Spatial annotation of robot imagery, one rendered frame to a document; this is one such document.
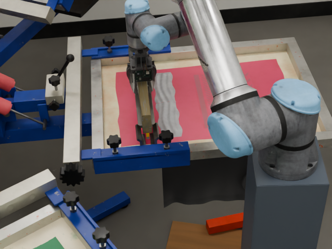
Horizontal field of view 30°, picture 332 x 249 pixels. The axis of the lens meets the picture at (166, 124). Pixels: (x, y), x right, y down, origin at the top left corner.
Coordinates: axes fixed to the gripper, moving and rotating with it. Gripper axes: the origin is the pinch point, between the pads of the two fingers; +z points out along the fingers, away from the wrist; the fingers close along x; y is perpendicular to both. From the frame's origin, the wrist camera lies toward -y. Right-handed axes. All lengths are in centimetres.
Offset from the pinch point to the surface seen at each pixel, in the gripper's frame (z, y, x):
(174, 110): 6.6, 4.8, 10.3
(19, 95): -1.7, -0.8, -41.8
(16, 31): 9, -60, -50
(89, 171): 102, -66, -29
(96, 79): 3.4, -12.9, -16.0
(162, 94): 6.6, -4.7, 6.9
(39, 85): 102, -146, -60
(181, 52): 3.7, -25.5, 16.2
